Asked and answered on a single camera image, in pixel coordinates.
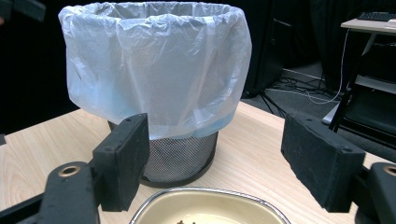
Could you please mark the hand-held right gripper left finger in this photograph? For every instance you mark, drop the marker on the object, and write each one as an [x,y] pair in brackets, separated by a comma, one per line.
[124,161]

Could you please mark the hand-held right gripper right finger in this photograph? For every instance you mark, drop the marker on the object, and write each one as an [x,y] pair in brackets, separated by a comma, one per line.
[320,161]

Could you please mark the black mesh waste bin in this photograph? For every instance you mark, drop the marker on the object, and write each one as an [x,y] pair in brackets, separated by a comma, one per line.
[180,158]

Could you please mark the dark wet tea leaves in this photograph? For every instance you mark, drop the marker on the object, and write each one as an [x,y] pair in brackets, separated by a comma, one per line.
[186,222]

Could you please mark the translucent white bin liner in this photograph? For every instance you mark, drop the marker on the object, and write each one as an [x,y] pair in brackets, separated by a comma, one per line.
[155,68]

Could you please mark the beige container with metal rim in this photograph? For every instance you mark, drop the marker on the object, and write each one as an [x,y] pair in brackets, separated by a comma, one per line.
[211,208]

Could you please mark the white-framed desk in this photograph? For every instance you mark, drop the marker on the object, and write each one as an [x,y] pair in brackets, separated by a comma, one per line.
[367,26]

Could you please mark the black keyboard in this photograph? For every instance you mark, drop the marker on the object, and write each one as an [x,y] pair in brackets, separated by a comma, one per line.
[378,16]

